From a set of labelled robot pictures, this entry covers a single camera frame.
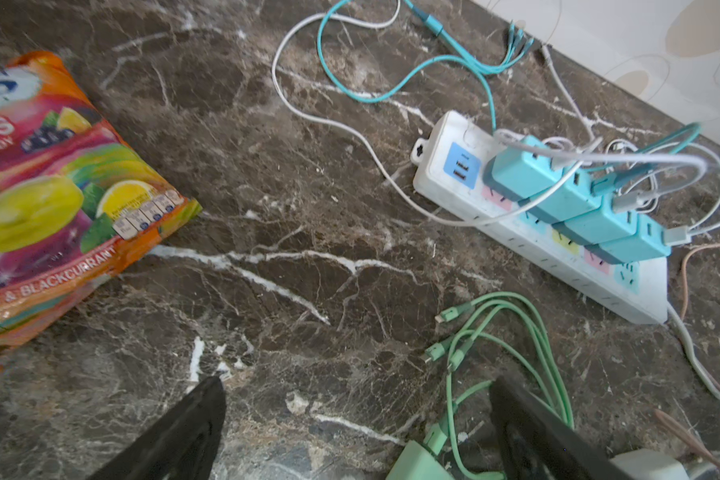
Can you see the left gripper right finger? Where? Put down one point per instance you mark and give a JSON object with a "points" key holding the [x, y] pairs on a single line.
{"points": [[535, 444]]}

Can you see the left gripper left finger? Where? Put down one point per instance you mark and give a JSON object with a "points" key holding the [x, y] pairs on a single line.
{"points": [[182, 444]]}

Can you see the white blue power strip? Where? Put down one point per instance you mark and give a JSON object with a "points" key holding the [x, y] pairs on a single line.
{"points": [[645, 464]]}

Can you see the light green charger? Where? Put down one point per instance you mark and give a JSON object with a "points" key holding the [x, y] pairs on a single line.
{"points": [[417, 463]]}

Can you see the teal charger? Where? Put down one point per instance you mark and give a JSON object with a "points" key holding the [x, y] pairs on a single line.
{"points": [[650, 241], [572, 199], [600, 225]]}

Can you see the teal charger plug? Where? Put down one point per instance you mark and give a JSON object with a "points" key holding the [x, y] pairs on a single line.
{"points": [[518, 174]]}

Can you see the white multicolour power strip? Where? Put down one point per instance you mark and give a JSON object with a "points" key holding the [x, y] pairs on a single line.
{"points": [[451, 163]]}

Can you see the orange snack bag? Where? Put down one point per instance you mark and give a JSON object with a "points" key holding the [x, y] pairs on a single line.
{"points": [[77, 204]]}

